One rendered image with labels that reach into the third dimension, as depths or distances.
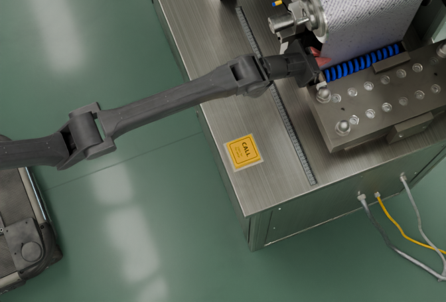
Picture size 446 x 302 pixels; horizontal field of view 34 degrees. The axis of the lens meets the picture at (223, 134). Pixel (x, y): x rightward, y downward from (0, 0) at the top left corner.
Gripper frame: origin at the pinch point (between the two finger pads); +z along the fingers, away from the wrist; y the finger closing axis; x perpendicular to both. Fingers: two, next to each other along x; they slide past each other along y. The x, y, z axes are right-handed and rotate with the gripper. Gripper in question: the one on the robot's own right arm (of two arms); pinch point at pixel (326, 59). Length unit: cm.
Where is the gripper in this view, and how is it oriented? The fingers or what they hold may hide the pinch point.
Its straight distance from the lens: 182.5
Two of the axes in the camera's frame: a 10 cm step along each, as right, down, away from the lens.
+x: 4.3, -4.2, -8.0
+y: 3.6, 8.9, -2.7
